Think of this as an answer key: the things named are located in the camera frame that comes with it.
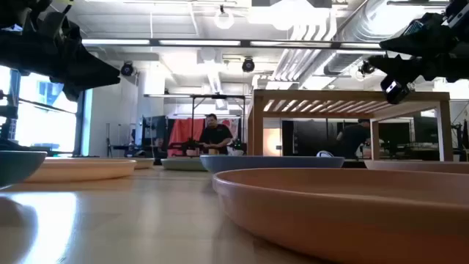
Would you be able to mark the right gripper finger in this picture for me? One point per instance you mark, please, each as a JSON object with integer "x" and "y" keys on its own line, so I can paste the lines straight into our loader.
{"x": 410, "y": 67}
{"x": 421, "y": 38}

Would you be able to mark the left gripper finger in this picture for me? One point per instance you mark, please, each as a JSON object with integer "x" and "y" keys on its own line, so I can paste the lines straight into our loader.
{"x": 84, "y": 69}
{"x": 72, "y": 92}

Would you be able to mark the cream plate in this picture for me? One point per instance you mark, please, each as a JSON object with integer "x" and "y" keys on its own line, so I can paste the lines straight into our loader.
{"x": 80, "y": 170}

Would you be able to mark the dark green plate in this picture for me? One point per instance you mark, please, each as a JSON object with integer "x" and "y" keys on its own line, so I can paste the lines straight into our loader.
{"x": 18, "y": 165}

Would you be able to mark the pale pink plate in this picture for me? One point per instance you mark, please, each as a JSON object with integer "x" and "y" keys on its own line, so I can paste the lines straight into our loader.
{"x": 421, "y": 166}

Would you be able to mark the off-white plate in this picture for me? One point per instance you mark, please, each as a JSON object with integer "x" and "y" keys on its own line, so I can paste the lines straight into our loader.
{"x": 144, "y": 163}

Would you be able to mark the blue plate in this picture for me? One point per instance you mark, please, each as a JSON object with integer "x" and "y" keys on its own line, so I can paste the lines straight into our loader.
{"x": 271, "y": 163}

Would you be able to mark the orange plate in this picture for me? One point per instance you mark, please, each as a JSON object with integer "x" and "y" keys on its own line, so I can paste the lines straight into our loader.
{"x": 329, "y": 220}

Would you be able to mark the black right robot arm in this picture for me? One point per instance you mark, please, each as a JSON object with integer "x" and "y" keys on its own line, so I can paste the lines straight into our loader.
{"x": 458, "y": 14}

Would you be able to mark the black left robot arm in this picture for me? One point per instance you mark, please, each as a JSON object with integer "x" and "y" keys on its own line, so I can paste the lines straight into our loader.
{"x": 18, "y": 11}

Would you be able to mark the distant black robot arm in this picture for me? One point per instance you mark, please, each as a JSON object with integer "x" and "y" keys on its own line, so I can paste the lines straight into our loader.
{"x": 187, "y": 144}

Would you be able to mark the wooden slatted shelf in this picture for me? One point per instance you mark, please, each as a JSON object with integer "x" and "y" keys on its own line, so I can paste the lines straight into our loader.
{"x": 348, "y": 96}

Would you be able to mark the black ceiling spotlight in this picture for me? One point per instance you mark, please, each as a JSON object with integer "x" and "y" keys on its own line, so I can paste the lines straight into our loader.
{"x": 366, "y": 67}
{"x": 248, "y": 65}
{"x": 127, "y": 69}

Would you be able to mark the black equipment stand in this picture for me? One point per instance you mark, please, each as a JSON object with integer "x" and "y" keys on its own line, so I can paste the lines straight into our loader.
{"x": 7, "y": 111}

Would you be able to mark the person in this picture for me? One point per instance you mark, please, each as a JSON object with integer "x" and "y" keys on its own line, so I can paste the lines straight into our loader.
{"x": 353, "y": 139}
{"x": 216, "y": 135}

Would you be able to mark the long ceiling light bar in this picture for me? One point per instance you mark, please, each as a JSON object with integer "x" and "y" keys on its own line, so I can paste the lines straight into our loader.
{"x": 198, "y": 43}

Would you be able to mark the red cloth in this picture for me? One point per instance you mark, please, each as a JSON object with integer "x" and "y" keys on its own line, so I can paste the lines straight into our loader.
{"x": 183, "y": 132}

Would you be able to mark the small white object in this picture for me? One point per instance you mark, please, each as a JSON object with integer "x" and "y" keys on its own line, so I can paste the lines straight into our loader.
{"x": 325, "y": 154}

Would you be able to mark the black partition panel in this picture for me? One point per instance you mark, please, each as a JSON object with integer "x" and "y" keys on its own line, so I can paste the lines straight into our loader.
{"x": 308, "y": 139}

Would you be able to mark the round pendant lamp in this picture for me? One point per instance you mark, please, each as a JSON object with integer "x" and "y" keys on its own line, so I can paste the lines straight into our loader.
{"x": 224, "y": 20}

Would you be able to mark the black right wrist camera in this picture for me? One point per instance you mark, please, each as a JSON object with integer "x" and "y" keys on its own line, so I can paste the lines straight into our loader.
{"x": 397, "y": 93}

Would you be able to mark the silver air duct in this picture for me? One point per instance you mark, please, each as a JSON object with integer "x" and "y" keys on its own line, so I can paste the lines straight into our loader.
{"x": 370, "y": 22}

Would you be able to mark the black tubular stand frame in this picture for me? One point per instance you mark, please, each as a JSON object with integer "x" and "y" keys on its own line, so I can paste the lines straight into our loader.
{"x": 218, "y": 97}

